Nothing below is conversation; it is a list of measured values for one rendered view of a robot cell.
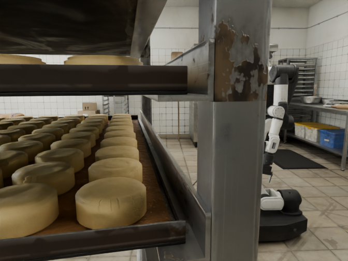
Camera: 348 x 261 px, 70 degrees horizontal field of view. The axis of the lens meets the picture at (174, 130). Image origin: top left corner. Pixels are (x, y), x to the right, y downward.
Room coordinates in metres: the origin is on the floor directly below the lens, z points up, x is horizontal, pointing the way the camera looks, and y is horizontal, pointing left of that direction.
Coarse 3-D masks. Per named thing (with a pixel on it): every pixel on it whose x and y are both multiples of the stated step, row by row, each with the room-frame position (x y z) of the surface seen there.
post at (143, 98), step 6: (144, 48) 0.73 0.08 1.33; (144, 54) 0.73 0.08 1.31; (150, 54) 0.73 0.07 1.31; (144, 60) 0.73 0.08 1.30; (150, 60) 0.73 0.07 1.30; (144, 96) 0.73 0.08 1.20; (144, 102) 0.73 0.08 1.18; (150, 102) 0.73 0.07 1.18; (144, 108) 0.73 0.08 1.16; (150, 108) 0.73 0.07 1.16; (144, 114) 0.73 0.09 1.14; (150, 114) 0.73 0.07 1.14; (150, 120) 0.73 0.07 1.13
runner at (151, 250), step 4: (148, 248) 0.26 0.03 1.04; (152, 248) 0.26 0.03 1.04; (156, 248) 0.26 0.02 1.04; (148, 252) 0.25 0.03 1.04; (152, 252) 0.25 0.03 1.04; (156, 252) 0.25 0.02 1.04; (148, 256) 0.25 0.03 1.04; (152, 256) 0.25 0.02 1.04; (156, 256) 0.25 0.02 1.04; (148, 260) 0.24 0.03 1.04; (152, 260) 0.24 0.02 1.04; (156, 260) 0.24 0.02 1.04
